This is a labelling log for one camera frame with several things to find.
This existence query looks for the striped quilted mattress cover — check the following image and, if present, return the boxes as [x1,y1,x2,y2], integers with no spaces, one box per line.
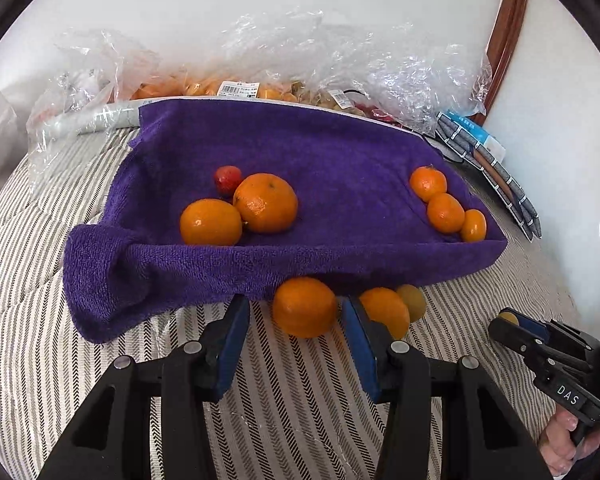
[0,129,579,479]

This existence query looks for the right hand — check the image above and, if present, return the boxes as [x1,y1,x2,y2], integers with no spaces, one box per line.
[538,405,600,478]

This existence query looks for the yellow-green small fruit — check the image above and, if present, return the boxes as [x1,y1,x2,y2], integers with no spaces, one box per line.
[396,284,427,323]
[498,311,519,326]

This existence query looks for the folded grey plaid cloth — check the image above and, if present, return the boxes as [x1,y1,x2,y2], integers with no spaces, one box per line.
[434,113,542,242]

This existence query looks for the purple towel covered tray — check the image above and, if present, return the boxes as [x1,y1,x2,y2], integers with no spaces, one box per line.
[64,99,507,342]

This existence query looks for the clear bag of brown fruit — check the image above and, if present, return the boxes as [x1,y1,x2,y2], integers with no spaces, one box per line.
[220,9,492,132]

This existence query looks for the orange with stem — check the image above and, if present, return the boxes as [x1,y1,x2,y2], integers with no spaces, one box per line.
[408,166,448,203]

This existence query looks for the small red fruit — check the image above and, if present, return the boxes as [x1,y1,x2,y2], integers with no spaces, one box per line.
[213,166,242,197]

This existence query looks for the blue white tissue pack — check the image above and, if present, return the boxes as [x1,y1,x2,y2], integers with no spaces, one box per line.
[445,110,506,162]

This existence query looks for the small orange kumquat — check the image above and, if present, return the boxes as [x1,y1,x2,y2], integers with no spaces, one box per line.
[460,209,488,243]

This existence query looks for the large orange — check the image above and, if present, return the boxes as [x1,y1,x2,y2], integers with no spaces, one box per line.
[233,174,299,234]

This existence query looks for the brown wooden door frame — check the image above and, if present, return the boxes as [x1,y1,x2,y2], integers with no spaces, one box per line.
[472,0,528,126]

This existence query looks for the crumpled clear plastic bag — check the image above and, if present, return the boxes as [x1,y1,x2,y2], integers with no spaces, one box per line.
[27,29,160,166]

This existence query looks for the clear bag of oranges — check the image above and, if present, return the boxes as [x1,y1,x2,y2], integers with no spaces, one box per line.
[131,44,308,102]

